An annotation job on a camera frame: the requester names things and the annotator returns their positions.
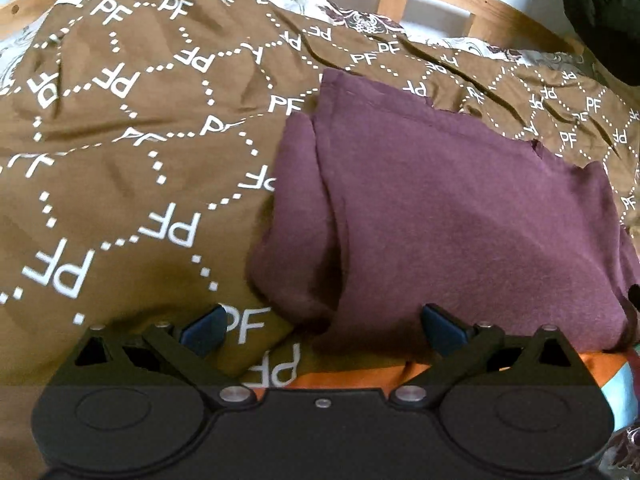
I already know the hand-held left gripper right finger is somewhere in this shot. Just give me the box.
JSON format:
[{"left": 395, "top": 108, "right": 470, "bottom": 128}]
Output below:
[{"left": 389, "top": 303, "right": 572, "bottom": 409}]

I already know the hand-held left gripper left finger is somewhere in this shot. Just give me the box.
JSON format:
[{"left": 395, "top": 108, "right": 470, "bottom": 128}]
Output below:
[{"left": 74, "top": 304, "right": 257, "bottom": 409}]

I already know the maroon long-sleeve shirt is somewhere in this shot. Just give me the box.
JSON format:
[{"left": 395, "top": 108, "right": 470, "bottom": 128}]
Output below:
[{"left": 245, "top": 67, "right": 640, "bottom": 362}]

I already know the brown patterned blanket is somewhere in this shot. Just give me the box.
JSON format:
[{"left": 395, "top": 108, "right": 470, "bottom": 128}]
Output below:
[{"left": 0, "top": 0, "right": 640, "bottom": 477}]

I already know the black puffy jacket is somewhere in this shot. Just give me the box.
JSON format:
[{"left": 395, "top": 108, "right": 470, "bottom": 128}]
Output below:
[{"left": 562, "top": 0, "right": 640, "bottom": 87}]

